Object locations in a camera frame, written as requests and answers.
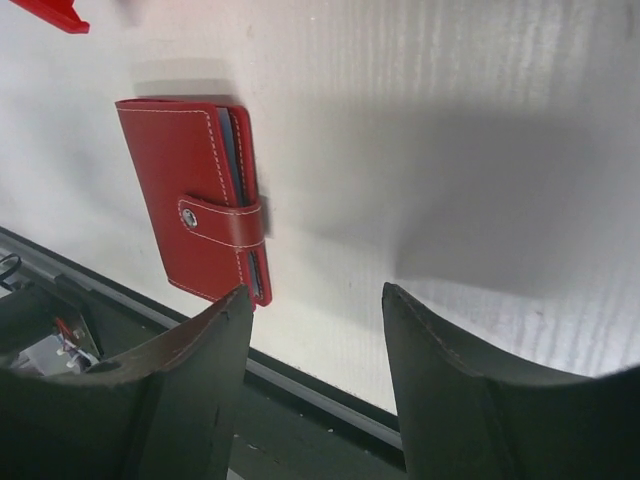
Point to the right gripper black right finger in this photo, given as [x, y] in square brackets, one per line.
[469, 410]

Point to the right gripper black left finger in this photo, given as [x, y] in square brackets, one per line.
[164, 409]

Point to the red leather card holder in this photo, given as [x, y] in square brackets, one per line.
[195, 164]

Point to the red plastic bin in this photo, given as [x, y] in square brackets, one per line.
[58, 13]

